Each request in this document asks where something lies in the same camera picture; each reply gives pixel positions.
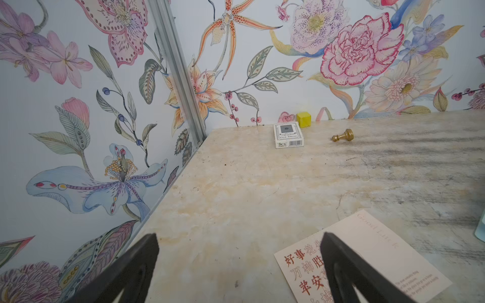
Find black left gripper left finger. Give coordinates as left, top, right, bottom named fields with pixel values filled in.
left=68, top=234, right=159, bottom=302

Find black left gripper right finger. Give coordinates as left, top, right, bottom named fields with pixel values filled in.
left=320, top=232, right=413, bottom=302

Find pink card red characters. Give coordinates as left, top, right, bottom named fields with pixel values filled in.
left=274, top=210, right=452, bottom=302

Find small brass knob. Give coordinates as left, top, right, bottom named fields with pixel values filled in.
left=331, top=129, right=354, bottom=142

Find white playing card box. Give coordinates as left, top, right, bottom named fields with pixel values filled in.
left=274, top=122, right=304, bottom=149

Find small yellow cube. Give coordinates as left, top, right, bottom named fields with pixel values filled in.
left=296, top=112, right=311, bottom=128

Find aluminium corner post left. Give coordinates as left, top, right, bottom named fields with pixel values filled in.
left=149, top=0, right=207, bottom=146

